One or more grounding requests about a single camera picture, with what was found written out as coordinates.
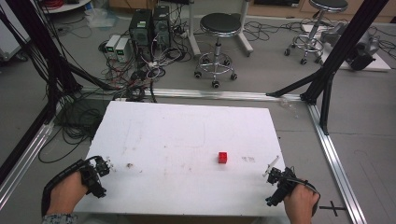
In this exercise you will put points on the white desk leg frame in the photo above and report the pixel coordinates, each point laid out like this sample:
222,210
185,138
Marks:
194,34

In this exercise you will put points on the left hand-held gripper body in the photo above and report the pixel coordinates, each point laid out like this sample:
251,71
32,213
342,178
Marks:
92,180

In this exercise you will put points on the round white table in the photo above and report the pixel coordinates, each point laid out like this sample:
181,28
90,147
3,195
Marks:
67,6

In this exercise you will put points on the person's patterned left sleeve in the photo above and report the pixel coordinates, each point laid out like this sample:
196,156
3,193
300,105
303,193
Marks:
59,219

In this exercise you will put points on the person's left hand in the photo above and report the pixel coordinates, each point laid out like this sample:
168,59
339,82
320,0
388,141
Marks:
66,194

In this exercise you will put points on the white power supply box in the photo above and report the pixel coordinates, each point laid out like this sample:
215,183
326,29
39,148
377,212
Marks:
122,49
112,45

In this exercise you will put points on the white floor board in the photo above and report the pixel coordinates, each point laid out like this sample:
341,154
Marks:
378,63

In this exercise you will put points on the person's right hand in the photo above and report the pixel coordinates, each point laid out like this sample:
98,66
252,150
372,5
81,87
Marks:
300,202

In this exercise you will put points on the black frame post with braces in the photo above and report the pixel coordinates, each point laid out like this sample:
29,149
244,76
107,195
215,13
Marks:
342,53

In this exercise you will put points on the white cabinet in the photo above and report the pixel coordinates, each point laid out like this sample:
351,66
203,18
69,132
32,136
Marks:
9,34

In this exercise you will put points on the red cube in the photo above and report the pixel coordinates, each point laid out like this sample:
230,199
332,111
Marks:
222,157

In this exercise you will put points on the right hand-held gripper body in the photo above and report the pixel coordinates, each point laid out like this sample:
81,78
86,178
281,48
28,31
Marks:
281,185

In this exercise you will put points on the black round stool, chrome base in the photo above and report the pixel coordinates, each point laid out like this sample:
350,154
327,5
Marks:
323,12
220,25

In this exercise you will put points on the clear plastic bag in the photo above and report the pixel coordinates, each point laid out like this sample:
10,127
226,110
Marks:
99,17

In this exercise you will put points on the black computer tower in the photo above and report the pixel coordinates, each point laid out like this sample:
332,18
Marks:
140,31
162,26

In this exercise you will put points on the long aluminium floor rail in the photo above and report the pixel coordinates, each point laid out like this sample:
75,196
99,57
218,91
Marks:
218,94

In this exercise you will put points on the grey machine on board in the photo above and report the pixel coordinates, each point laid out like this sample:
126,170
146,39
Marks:
358,43

